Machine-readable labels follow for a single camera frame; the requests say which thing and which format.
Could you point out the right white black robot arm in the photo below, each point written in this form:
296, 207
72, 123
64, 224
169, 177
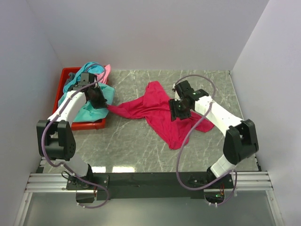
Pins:
240, 138

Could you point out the black base beam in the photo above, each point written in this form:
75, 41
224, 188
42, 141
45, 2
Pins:
142, 185

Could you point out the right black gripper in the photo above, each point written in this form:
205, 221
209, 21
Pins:
173, 103

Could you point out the aluminium rail frame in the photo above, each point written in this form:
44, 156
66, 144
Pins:
39, 182

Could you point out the magenta t shirt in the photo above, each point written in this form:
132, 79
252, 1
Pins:
153, 106

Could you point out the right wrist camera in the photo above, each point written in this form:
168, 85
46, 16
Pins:
182, 90

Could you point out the pink t shirt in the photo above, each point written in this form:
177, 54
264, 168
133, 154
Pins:
103, 77

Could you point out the grey t shirt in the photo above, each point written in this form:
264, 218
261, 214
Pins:
70, 78

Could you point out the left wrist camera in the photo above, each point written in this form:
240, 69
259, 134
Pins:
86, 78

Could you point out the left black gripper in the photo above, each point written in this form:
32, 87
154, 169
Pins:
102, 103

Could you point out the teal green t shirt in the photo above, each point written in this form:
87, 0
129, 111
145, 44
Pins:
87, 105

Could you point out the red plastic bin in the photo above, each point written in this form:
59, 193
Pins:
99, 124

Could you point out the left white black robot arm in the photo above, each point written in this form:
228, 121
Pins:
55, 138

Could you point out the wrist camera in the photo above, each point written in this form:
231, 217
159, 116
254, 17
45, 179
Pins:
86, 78
182, 90

